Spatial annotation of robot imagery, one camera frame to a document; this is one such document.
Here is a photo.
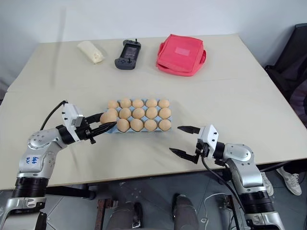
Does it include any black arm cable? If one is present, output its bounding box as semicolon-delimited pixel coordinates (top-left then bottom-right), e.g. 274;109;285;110
201;156;248;216
39;100;70;131

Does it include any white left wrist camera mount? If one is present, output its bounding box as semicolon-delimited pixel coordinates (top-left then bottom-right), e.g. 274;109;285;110
61;103;85;142

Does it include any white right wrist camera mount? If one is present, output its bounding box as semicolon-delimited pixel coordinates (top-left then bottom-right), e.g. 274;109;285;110
197;124;220;160

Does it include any black grey handheld controller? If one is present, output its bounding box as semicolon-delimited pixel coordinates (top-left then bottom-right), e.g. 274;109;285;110
114;38;142;70

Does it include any dark rounded grey shape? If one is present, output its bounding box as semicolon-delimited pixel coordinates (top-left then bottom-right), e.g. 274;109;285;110
172;193;200;230

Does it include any black chair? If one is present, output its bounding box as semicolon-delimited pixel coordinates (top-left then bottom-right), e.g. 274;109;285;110
264;23;307;120

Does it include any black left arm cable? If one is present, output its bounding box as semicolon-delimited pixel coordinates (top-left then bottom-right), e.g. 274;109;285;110
39;100;70;131

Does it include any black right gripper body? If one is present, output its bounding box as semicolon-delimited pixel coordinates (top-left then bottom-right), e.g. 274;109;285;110
194;138;210;159

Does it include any white sneaker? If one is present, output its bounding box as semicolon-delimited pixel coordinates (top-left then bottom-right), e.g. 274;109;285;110
276;166;303;196
260;171;274;196

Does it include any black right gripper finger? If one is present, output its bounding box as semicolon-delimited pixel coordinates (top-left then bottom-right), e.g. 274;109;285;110
177;125;201;135
169;147;200;165

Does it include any blue egg carton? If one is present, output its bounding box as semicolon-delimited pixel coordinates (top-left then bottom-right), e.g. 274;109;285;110
102;99;173;134

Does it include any thin white floor cable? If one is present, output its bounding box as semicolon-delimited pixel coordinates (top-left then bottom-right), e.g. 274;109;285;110
201;192;228;230

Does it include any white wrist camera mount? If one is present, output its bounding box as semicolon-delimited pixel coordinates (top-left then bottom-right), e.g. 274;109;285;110
61;103;85;142
197;124;220;160

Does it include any black table frame bracket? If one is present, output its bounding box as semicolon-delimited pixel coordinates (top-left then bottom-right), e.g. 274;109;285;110
46;182;97;200

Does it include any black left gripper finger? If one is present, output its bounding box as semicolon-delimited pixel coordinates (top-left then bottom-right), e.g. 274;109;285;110
92;120;118;138
84;112;106;123

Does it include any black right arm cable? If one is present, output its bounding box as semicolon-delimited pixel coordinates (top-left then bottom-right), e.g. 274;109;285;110
201;156;248;216

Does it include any white plastic bag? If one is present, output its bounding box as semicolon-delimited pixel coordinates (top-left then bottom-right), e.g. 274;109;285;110
76;40;107;65

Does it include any red fabric bag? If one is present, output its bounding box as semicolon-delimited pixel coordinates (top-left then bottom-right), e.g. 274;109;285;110
155;34;207;78

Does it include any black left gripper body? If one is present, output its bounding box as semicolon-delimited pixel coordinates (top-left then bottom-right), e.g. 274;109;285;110
74;116;97;145

